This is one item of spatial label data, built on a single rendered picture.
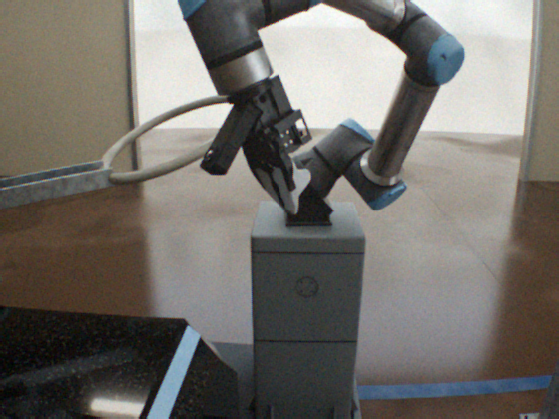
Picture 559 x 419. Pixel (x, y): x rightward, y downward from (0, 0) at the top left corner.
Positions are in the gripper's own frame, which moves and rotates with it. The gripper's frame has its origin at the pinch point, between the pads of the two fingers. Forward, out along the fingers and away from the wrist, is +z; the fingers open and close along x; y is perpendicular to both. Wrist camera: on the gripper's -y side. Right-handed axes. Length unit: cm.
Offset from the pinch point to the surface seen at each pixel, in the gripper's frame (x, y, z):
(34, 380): 36, -47, 13
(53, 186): 67, -16, -13
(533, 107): 150, 501, 179
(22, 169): 608, 60, 17
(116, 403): 21.2, -37.1, 19.9
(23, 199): 69, -25, -14
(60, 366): 38, -41, 15
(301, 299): 65, 36, 65
